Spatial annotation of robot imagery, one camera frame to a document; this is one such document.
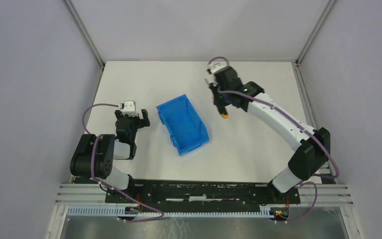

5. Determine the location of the right side aluminium rail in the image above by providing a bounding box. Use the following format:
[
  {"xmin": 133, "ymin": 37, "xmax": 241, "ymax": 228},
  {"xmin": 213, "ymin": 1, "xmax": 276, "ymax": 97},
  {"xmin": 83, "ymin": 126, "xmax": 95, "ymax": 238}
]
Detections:
[{"xmin": 291, "ymin": 60, "xmax": 337, "ymax": 184}]

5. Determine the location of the aluminium corner post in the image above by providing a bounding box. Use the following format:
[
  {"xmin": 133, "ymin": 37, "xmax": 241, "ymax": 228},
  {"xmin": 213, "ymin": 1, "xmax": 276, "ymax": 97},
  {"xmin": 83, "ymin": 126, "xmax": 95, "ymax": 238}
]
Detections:
[
  {"xmin": 62, "ymin": 0, "xmax": 105, "ymax": 71},
  {"xmin": 295, "ymin": 0, "xmax": 337, "ymax": 66}
]

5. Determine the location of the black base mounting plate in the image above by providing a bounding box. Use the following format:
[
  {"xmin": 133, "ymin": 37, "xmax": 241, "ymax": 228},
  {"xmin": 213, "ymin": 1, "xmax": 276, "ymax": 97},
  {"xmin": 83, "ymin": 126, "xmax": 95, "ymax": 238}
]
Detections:
[{"xmin": 72, "ymin": 178, "xmax": 301, "ymax": 214}]

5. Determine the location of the right aluminium corner post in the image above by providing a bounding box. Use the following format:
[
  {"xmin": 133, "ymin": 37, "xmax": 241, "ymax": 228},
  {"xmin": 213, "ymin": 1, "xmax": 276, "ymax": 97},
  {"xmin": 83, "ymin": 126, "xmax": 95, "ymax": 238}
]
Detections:
[{"xmin": 295, "ymin": 0, "xmax": 337, "ymax": 66}]

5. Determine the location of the blue plastic bin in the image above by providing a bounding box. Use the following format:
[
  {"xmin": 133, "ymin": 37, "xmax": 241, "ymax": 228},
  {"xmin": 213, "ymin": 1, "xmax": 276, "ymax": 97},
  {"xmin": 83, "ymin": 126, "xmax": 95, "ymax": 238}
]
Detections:
[{"xmin": 156, "ymin": 94, "xmax": 209, "ymax": 156}]

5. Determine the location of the white slotted cable duct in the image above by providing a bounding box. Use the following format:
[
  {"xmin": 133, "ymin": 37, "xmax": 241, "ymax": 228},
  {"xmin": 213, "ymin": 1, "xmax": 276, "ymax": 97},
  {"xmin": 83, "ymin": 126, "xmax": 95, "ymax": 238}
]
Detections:
[{"xmin": 67, "ymin": 205, "xmax": 274, "ymax": 219}]

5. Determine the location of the left aluminium corner post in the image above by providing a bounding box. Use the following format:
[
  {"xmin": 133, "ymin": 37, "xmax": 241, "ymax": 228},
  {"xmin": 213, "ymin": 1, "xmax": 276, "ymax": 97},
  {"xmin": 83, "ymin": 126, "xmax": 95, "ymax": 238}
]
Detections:
[{"xmin": 62, "ymin": 0, "xmax": 105, "ymax": 71}]

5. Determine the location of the aluminium front frame rail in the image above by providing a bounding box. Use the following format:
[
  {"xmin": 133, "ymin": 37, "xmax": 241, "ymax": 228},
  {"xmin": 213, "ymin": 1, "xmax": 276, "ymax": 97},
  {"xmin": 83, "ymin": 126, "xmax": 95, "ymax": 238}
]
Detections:
[{"xmin": 56, "ymin": 184, "xmax": 354, "ymax": 207}]

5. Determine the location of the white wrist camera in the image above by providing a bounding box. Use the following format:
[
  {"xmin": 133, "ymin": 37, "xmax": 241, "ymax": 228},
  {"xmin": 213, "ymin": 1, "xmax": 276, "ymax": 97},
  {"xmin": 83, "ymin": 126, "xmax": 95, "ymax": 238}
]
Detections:
[
  {"xmin": 206, "ymin": 63, "xmax": 228, "ymax": 75},
  {"xmin": 118, "ymin": 101, "xmax": 138, "ymax": 117}
]

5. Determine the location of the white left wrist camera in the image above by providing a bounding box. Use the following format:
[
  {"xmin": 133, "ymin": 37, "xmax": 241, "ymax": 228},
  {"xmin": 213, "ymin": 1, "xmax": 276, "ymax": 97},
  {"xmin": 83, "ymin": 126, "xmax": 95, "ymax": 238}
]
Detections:
[{"xmin": 118, "ymin": 101, "xmax": 138, "ymax": 117}]

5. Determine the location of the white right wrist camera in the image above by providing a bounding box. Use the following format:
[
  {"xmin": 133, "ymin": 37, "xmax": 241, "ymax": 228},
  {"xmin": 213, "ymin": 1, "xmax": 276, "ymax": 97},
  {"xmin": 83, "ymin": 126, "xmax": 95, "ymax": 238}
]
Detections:
[{"xmin": 206, "ymin": 63, "xmax": 228, "ymax": 75}]

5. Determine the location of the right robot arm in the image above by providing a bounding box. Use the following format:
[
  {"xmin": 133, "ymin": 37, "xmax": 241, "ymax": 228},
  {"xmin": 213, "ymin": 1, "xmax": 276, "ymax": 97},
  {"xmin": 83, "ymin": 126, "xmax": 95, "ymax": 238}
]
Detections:
[{"xmin": 207, "ymin": 62, "xmax": 331, "ymax": 194}]

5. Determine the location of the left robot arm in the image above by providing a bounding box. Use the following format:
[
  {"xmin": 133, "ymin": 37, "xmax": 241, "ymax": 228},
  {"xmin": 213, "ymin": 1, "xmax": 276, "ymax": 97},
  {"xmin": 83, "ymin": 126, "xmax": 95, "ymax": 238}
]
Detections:
[{"xmin": 70, "ymin": 109, "xmax": 150, "ymax": 190}]

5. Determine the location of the yellow black screwdriver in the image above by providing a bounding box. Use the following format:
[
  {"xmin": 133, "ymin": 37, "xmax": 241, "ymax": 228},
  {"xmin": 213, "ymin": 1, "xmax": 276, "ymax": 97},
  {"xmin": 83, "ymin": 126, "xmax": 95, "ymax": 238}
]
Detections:
[{"xmin": 204, "ymin": 78, "xmax": 228, "ymax": 119}]

